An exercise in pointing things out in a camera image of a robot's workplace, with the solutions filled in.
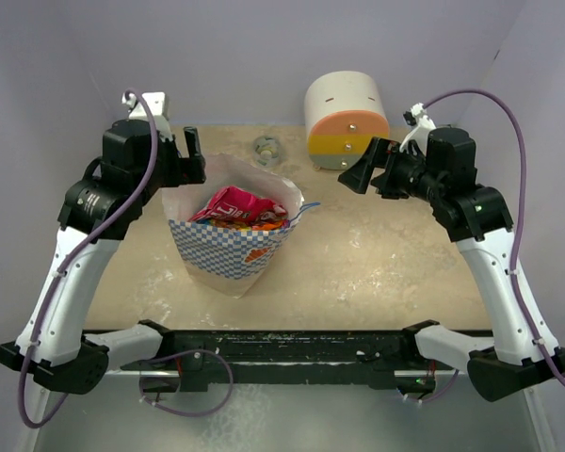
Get pink REAL crisps bag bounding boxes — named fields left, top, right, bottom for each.
left=188, top=186, right=288, bottom=224

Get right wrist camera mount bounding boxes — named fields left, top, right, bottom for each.
left=399, top=103, right=436, bottom=154

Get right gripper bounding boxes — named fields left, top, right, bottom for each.
left=340, top=136, right=445, bottom=203

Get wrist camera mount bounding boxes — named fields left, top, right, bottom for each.
left=121, top=91, right=170, bottom=130
left=399, top=103, right=436, bottom=154

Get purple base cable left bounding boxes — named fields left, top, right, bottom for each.
left=138, top=345, right=235, bottom=416

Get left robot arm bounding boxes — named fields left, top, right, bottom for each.
left=0, top=120, right=205, bottom=395

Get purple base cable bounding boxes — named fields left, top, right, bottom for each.
left=402, top=369, right=460, bottom=405
left=138, top=345, right=235, bottom=416

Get white mini drawer cabinet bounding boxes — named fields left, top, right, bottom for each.
left=304, top=71, right=390, bottom=170

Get checkered paper bag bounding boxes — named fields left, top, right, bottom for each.
left=162, top=153, right=314, bottom=298

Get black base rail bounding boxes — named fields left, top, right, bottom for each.
left=124, top=330, right=449, bottom=392

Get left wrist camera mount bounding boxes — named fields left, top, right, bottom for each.
left=121, top=91, right=170, bottom=130

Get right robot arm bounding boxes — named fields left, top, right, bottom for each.
left=338, top=127, right=565, bottom=402

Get orange snack packet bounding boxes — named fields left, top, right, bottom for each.
left=201, top=212, right=289, bottom=231

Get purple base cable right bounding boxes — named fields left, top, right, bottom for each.
left=402, top=369, right=460, bottom=405

